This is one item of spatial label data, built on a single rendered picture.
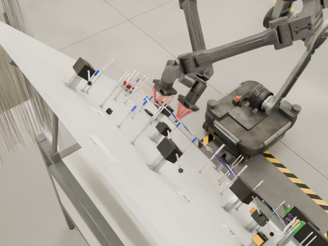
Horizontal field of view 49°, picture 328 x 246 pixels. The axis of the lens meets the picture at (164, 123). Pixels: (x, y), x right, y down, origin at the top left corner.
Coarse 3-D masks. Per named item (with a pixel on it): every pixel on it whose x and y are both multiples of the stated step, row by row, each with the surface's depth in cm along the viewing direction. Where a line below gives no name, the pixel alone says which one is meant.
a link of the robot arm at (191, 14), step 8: (192, 0) 163; (184, 8) 166; (192, 8) 164; (192, 16) 163; (192, 24) 163; (200, 24) 165; (192, 32) 163; (200, 32) 164; (192, 40) 164; (200, 40) 163; (192, 48) 165; (200, 48) 162; (200, 72) 162
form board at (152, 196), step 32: (0, 32) 105; (32, 64) 101; (64, 64) 127; (64, 96) 97; (96, 96) 122; (128, 96) 163; (96, 128) 94; (128, 128) 116; (96, 160) 79; (128, 160) 91; (192, 160) 145; (128, 192) 74; (160, 192) 88; (192, 192) 107; (224, 192) 137; (160, 224) 72; (192, 224) 85
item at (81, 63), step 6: (78, 60) 107; (84, 60) 108; (72, 66) 108; (78, 66) 106; (84, 66) 104; (90, 66) 106; (78, 72) 104; (84, 72) 105; (90, 72) 106; (72, 78) 108; (78, 78) 107; (84, 78) 106; (66, 84) 107; (72, 84) 107; (90, 84) 102
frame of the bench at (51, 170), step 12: (60, 156) 179; (48, 168) 175; (60, 180) 170; (72, 192) 167; (60, 204) 210; (72, 204) 166; (84, 216) 160; (72, 228) 237; (96, 228) 157; (84, 240) 196
